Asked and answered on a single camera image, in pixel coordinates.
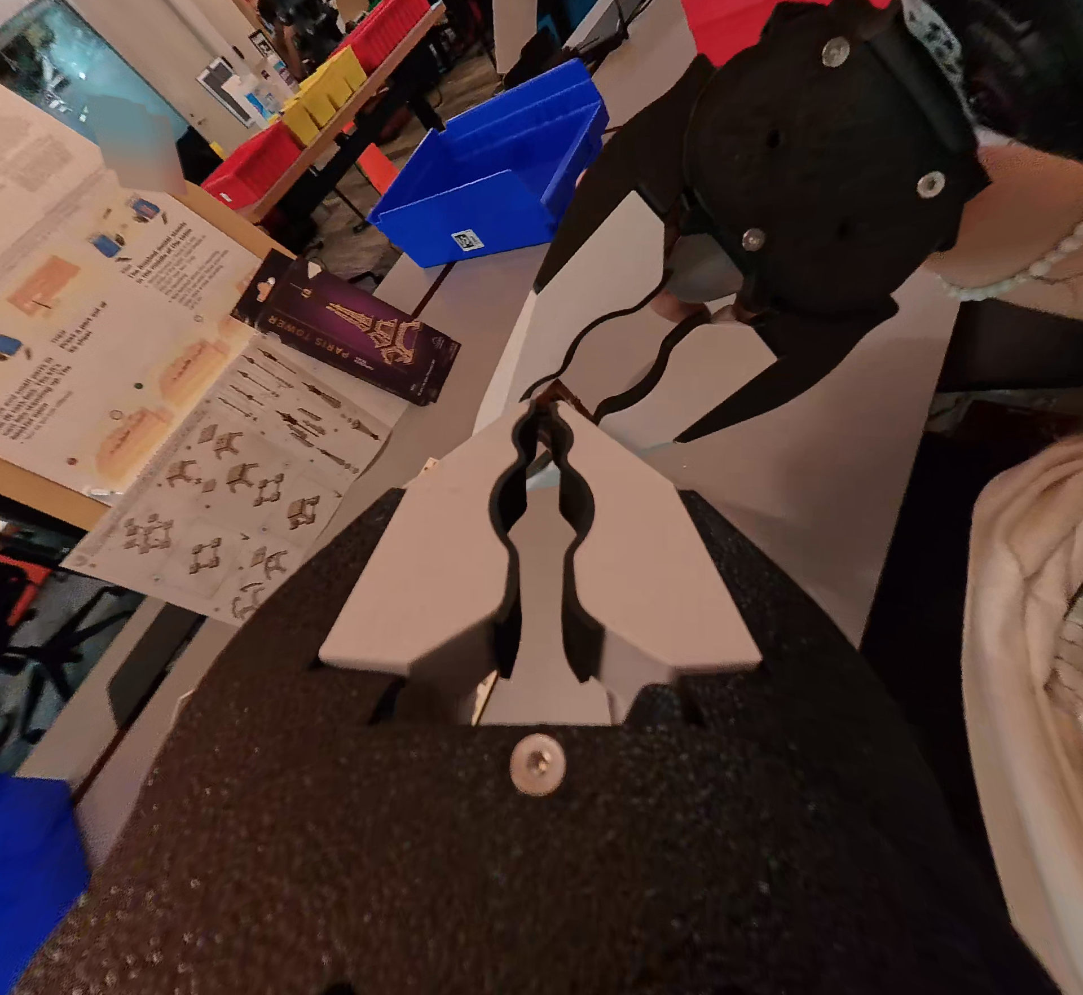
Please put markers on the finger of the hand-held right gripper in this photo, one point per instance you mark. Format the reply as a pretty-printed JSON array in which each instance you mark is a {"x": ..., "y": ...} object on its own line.
[
  {"x": 584, "y": 276},
  {"x": 719, "y": 377}
]

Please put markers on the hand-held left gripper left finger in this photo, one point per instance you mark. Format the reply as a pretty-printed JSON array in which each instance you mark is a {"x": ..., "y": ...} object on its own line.
[{"x": 414, "y": 580}]

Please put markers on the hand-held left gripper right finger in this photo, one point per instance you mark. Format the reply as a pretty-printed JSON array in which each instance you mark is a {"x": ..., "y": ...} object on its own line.
[{"x": 668, "y": 580}]

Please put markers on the person's right forearm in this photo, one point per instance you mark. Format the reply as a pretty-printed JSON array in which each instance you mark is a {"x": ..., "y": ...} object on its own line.
[{"x": 1032, "y": 208}]

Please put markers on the grey desk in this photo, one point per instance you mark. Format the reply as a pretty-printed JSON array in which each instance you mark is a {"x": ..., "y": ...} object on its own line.
[{"x": 829, "y": 504}]

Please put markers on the blue bin with tag label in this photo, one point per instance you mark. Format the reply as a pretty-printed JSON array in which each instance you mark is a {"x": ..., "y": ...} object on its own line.
[{"x": 474, "y": 200}]

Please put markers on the purple tower model box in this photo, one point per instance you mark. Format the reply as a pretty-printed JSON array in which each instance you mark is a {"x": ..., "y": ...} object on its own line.
[{"x": 355, "y": 335}]

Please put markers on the white panel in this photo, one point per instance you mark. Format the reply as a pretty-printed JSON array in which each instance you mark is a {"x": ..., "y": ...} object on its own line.
[{"x": 514, "y": 22}]

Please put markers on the yellow plastic bin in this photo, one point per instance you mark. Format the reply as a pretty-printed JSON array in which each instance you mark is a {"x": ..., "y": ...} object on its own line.
[{"x": 326, "y": 94}]

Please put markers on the red plastic bin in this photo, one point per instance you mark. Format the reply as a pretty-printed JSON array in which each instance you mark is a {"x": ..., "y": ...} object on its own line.
[
  {"x": 254, "y": 166},
  {"x": 385, "y": 22}
]

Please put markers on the black red office chair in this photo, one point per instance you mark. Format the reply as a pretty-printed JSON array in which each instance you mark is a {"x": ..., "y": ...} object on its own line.
[{"x": 51, "y": 640}]

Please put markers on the printed instruction poster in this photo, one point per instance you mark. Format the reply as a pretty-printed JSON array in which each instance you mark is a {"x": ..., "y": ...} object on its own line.
[{"x": 85, "y": 293}]

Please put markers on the blue plastic container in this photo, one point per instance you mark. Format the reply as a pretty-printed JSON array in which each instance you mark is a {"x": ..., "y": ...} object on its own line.
[{"x": 38, "y": 868}]

